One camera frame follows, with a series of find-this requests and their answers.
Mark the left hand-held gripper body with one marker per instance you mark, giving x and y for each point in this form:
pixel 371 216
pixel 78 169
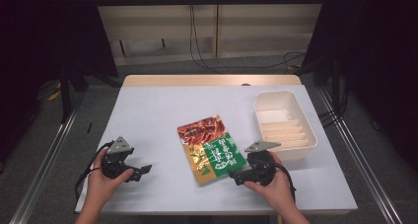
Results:
pixel 113 163

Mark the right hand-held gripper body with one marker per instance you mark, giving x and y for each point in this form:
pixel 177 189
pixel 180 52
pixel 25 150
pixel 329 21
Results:
pixel 261 166

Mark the red green gold food packet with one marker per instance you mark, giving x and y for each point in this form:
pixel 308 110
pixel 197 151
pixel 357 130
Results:
pixel 210 149

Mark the white plastic bin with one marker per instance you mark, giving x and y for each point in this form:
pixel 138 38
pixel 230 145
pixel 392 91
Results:
pixel 285 125

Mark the person's left hand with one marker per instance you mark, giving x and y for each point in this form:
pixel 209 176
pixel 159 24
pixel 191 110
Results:
pixel 105 182

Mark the person's right hand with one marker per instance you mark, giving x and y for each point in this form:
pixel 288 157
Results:
pixel 275 187

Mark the pale sheet in bin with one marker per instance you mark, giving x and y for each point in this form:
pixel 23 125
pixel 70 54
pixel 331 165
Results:
pixel 283 123
pixel 284 130
pixel 286 137
pixel 294 143

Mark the white table mat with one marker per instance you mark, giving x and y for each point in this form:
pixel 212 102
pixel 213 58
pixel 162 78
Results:
pixel 210 118

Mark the black metal stand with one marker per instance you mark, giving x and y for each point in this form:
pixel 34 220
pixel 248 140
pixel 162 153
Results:
pixel 335 86
pixel 65 95

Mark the black curtain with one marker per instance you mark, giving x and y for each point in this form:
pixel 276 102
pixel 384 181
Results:
pixel 371 53
pixel 49 53

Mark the black horizontal bar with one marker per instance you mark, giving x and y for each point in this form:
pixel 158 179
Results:
pixel 210 0

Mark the aluminium floor rail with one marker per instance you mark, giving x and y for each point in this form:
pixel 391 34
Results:
pixel 46 158
pixel 360 158

